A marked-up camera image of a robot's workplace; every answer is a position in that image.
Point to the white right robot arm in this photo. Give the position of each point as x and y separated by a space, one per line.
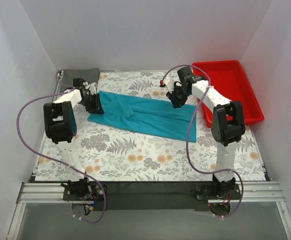
228 124

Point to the teal t shirt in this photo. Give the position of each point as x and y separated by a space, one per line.
146 116

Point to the red plastic bin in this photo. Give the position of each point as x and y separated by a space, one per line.
229 79

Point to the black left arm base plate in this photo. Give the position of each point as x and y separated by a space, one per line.
83 191

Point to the aluminium front frame rail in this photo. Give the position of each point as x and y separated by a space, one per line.
151 211

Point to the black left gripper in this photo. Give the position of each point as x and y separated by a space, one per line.
93 105

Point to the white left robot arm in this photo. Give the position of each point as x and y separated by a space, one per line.
61 128

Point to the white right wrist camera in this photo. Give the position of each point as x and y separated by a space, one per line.
167 83

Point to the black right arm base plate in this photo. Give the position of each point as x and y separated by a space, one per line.
207 191

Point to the folded dark grey t shirt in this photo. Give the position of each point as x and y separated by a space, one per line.
90 75

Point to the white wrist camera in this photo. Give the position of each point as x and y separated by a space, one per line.
167 83
90 88

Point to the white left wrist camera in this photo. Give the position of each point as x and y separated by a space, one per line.
90 88

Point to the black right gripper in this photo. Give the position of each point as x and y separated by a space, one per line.
175 96

